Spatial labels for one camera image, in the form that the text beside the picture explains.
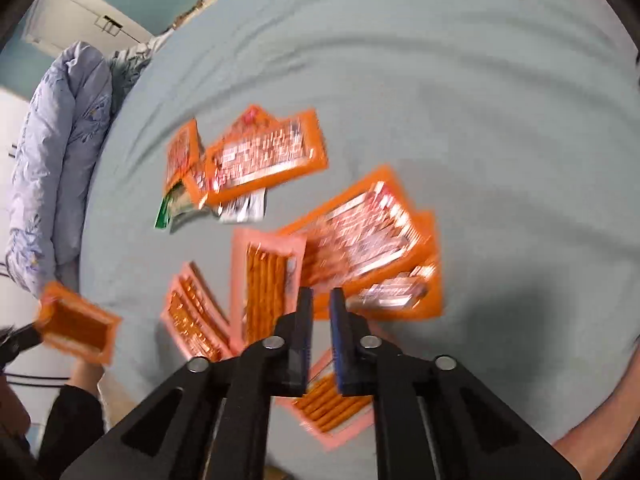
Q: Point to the folded floral quilt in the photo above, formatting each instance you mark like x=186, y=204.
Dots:
x=55, y=160

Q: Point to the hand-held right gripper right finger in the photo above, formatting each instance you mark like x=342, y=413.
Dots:
x=340, y=340

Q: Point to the light blue bed sheet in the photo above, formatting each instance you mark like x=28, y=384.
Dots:
x=450, y=110

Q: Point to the floral pillow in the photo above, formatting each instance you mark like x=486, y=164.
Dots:
x=131, y=72

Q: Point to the pink breadstick packet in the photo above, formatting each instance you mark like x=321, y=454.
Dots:
x=195, y=312
x=325, y=407
x=265, y=280

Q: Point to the green snack packet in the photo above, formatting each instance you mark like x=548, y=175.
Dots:
x=170, y=210

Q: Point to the patterned pillow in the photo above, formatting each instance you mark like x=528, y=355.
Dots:
x=205, y=5

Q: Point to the large orange snack packet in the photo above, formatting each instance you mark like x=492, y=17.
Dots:
x=365, y=232

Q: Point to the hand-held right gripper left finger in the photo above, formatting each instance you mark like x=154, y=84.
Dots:
x=303, y=325

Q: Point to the silver snack packet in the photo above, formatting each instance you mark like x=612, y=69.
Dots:
x=245, y=207

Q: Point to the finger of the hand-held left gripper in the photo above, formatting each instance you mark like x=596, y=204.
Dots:
x=17, y=342

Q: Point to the white door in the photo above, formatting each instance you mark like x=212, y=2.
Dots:
x=65, y=15

